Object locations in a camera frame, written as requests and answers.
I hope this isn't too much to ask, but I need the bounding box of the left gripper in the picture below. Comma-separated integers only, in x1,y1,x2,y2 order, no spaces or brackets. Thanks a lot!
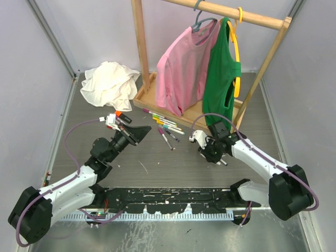
106,122,150,163

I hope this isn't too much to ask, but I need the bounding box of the teal cap marker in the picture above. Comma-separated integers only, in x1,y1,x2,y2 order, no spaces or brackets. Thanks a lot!
163,125,185,135

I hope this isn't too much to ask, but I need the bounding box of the pink marker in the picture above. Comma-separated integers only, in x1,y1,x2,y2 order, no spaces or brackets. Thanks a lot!
158,128,174,151

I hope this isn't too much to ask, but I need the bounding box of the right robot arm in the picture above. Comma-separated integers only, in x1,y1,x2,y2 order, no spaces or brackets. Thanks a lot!
189,121,314,221

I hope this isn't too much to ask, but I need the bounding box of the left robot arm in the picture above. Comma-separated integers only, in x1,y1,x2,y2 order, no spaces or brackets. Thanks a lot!
8,124,151,247

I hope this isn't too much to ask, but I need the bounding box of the orange black highlighter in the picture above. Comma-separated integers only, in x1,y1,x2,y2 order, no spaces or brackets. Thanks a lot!
115,111,132,123

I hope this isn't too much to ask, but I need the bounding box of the yellow cap marker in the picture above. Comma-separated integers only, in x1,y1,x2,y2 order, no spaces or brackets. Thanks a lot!
152,117,182,131

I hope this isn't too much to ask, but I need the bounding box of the green cap marker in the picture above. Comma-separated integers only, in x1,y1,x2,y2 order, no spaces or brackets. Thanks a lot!
152,113,177,125

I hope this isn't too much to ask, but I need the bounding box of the wooden clothes rack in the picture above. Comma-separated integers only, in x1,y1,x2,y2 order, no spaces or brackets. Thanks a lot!
131,1,293,130

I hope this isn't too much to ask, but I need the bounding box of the white crumpled cloth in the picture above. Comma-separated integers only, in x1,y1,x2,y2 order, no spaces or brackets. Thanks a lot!
80,61,140,112

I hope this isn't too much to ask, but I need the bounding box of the pink t-shirt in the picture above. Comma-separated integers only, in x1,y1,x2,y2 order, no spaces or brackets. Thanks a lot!
155,19,220,117

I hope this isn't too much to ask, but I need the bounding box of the green tank top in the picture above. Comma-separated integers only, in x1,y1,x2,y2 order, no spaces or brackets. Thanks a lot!
203,17,241,131

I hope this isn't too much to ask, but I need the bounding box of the grey clothes hanger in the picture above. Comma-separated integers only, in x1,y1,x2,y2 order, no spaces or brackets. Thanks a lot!
191,10,218,46

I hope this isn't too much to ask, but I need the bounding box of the yellow clothes hanger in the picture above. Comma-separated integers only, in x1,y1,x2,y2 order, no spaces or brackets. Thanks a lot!
217,8,242,101

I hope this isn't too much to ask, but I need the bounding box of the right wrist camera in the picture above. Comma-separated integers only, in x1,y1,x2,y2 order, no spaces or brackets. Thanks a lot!
189,130,207,149

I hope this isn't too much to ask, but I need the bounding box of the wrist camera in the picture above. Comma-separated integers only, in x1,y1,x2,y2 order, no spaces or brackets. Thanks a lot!
189,130,207,149
99,113,119,130

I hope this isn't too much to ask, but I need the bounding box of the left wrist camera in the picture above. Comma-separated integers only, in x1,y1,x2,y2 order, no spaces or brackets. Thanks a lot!
99,113,119,130

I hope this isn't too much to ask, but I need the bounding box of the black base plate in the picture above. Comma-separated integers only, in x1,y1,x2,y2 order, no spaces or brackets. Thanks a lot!
86,186,248,214

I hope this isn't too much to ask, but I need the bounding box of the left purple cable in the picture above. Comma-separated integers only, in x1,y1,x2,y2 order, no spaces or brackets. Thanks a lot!
15,118,124,247

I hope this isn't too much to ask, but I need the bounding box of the grey cable duct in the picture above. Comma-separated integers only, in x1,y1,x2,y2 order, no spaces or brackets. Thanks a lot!
61,210,234,222

